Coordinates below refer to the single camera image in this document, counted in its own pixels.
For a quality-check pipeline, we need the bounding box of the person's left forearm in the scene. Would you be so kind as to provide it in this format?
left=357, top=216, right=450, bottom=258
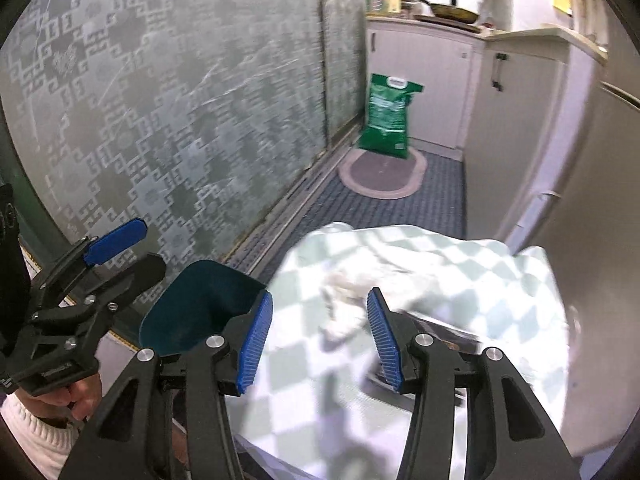
left=0, top=394, right=82, bottom=480

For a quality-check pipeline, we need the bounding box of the dark teal bin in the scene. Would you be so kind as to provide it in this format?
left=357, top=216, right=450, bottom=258
left=139, top=260, right=269, bottom=354

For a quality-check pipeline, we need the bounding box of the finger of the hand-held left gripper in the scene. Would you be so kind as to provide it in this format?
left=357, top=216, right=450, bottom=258
left=32, top=253, right=167, bottom=322
left=30, top=218, right=147, bottom=302

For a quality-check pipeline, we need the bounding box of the green checkered tablecloth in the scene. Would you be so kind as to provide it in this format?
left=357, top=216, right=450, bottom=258
left=234, top=222, right=572, bottom=480

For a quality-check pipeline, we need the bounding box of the patterned glass sliding door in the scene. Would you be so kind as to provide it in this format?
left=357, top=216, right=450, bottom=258
left=0, top=0, right=376, bottom=281

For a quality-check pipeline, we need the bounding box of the person's left hand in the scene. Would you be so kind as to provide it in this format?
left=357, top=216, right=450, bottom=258
left=37, top=370, right=104, bottom=424

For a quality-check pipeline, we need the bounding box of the beige refrigerator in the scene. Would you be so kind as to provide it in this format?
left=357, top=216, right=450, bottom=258
left=500, top=35, right=640, bottom=461

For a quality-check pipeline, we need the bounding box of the frying pan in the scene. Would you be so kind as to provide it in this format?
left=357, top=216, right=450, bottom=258
left=402, top=0, right=481, bottom=24

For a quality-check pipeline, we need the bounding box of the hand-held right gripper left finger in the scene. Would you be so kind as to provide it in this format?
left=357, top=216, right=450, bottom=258
left=60, top=290, right=275, bottom=480

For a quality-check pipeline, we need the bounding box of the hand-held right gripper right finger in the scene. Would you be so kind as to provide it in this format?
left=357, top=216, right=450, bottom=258
left=366, top=287, right=583, bottom=480

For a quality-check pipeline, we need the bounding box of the white kitchen cabinet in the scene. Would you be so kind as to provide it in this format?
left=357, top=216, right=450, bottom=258
left=365, top=14, right=576, bottom=241

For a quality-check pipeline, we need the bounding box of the green rice bag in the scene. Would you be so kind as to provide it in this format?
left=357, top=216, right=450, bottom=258
left=357, top=73, right=425, bottom=161

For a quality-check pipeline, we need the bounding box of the grey oval floor mat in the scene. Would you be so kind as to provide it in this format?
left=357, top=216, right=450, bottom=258
left=337, top=147, right=429, bottom=200

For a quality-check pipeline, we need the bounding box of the white tissue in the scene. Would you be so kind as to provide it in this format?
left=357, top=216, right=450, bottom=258
left=320, top=267, right=372, bottom=342

